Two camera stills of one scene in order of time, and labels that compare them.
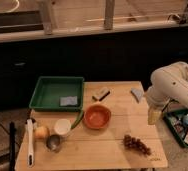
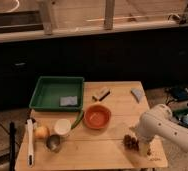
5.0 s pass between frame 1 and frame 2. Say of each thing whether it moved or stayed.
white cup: stayed
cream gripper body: moved
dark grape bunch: stayed
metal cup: stayed
